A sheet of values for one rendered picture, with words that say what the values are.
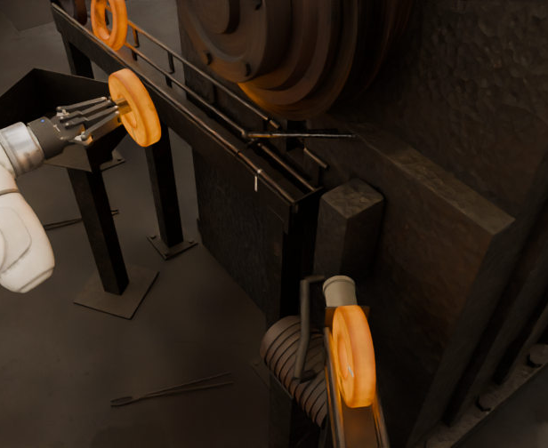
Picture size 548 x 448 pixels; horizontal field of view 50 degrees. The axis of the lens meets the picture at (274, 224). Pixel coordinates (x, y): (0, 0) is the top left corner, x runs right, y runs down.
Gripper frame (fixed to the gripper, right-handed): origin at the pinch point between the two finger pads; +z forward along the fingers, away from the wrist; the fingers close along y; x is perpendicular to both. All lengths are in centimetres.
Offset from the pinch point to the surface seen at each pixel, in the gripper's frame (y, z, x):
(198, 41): 14.6, 9.0, 16.6
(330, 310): 56, 5, -13
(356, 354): 67, 0, -7
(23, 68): -176, 14, -84
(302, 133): 32.9, 17.4, 3.5
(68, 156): -22.1, -11.1, -23.4
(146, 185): -67, 21, -85
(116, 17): -56, 22, -12
